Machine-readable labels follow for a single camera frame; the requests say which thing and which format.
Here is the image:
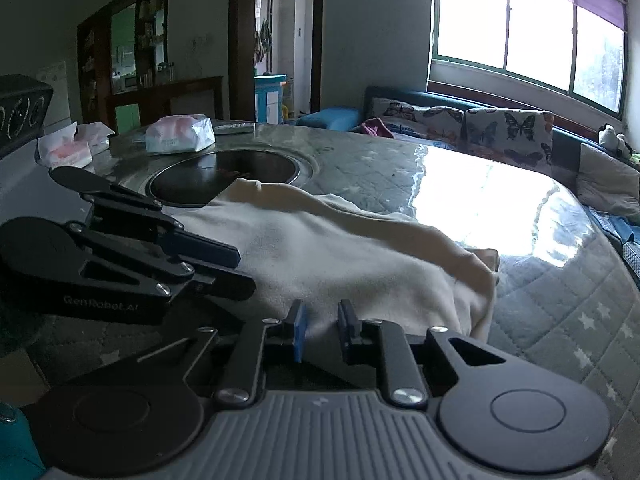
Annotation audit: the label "hanging clothes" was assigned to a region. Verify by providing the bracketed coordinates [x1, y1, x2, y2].
[255, 19, 274, 62]

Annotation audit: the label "panda plush toy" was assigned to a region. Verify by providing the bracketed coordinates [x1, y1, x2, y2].
[598, 124, 635, 157]

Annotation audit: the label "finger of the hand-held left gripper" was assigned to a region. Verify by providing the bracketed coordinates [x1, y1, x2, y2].
[69, 221, 257, 303]
[50, 164, 242, 269]

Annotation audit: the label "dark patterned object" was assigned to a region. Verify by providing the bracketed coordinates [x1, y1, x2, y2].
[0, 74, 55, 158]

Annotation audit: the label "pink white tissue pack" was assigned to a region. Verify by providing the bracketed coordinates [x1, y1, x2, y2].
[145, 114, 216, 155]
[75, 121, 117, 155]
[37, 127, 93, 168]

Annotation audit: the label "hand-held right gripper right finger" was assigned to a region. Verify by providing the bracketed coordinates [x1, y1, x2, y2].
[337, 299, 522, 407]

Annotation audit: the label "dark wooden door frame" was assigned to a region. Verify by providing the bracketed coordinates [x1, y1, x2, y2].
[230, 0, 326, 123]

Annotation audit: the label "window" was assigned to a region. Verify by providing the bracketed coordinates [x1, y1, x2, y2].
[429, 0, 628, 121]

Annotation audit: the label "round black induction cooker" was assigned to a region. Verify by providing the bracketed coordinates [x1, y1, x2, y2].
[145, 147, 313, 208]

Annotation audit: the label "dark wooden sideboard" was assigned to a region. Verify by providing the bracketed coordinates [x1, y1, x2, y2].
[106, 76, 224, 135]

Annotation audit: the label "grey pillow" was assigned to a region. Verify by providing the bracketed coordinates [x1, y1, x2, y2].
[575, 142, 640, 218]

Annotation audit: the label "dark wooden shelf cabinet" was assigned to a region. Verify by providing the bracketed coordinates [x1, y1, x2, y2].
[77, 0, 171, 126]

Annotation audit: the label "cream knit garment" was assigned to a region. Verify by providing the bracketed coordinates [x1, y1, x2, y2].
[170, 177, 501, 343]

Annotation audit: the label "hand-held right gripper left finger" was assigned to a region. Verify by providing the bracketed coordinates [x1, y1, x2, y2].
[135, 299, 309, 407]

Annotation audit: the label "pink cloth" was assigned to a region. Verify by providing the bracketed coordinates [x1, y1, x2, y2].
[361, 117, 396, 138]

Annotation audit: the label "teal cloth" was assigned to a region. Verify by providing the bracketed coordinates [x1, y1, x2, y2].
[0, 405, 46, 480]

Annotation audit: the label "long butterfly print pillow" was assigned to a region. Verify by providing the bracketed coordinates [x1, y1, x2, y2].
[367, 97, 466, 148]

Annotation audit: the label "large butterfly print pillow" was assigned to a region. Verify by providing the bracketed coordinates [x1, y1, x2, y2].
[462, 107, 555, 176]

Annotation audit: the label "flat butterfly print cushion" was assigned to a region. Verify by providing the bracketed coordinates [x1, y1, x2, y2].
[395, 127, 458, 151]

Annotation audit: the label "blue sofa cover cloth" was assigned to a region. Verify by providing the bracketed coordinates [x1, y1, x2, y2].
[590, 207, 640, 247]

